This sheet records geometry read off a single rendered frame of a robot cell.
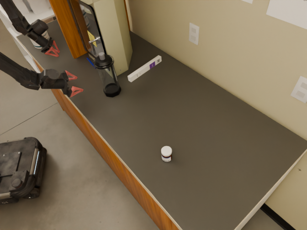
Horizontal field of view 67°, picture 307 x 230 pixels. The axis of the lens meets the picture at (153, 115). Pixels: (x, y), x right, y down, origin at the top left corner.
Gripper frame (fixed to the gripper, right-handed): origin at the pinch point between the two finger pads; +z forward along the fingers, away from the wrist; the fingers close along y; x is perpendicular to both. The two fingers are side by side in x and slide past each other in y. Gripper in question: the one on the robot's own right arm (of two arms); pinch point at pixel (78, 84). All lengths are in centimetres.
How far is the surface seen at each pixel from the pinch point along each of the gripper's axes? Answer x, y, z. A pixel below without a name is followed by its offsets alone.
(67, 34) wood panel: -2.7, 41.3, 6.7
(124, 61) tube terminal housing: -13.2, 6.9, 27.9
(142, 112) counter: -10.3, -30.9, 22.3
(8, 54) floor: 169, 226, 30
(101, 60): -20.5, -3.5, 4.1
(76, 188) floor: 105, -22, 26
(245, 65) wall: -57, -42, 53
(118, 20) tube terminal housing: -35.3, 13.0, 15.3
